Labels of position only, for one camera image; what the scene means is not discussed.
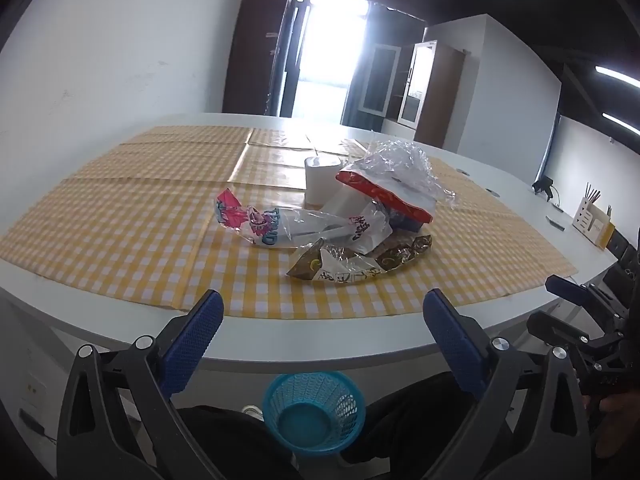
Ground brown and white snack wrapper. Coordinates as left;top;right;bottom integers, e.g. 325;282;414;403
286;238;386;286

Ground white bag with red print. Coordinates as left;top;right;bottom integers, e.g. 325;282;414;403
320;187;393;253

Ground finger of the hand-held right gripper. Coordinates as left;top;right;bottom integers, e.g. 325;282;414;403
527;311;603;357
545;275;632;322

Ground blue plastic mesh basket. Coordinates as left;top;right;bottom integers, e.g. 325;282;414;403
262;372;367;457

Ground white wall outlet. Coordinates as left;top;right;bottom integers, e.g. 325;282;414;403
22;375;48;408

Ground person's right hand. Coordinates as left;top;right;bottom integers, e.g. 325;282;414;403
590;392;640;461

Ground wooden cabinet with glass door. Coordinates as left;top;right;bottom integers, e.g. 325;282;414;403
397;40;466;148

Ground black plug with cable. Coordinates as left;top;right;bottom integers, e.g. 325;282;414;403
17;410;56;443

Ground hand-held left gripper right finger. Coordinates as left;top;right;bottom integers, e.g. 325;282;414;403
422;288;593;480

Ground ceiling light strip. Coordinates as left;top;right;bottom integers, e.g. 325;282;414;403
595;65;640;86
602;112;640;136

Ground yellow checkered tablecloth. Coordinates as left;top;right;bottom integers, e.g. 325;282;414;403
0;125;581;321

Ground person's black pants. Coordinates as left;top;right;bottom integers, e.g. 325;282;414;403
175;372;516;480

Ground white and yellow pen holder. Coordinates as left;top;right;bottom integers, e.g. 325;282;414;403
572;182;616;248

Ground clear crumpled plastic bag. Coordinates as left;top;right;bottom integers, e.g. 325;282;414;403
350;140;458;211

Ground clear wrapper with pink print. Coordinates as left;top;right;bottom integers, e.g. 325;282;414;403
215;187;351;248

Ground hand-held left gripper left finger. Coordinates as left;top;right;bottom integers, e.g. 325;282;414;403
56;289;236;480

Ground grey glass-door cabinet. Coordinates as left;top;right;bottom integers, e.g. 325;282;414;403
357;42;401;117

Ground bright glass door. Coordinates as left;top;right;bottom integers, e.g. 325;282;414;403
280;0;371;126

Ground brown patterned wrapper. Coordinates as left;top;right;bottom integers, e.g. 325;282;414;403
372;234;433;273

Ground red snack packet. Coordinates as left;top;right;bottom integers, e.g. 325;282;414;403
335;169;435;224

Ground white cup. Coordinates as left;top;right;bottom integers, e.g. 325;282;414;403
304;156;347;206

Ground dark brown cabinet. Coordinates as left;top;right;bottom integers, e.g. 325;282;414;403
222;0;296;118

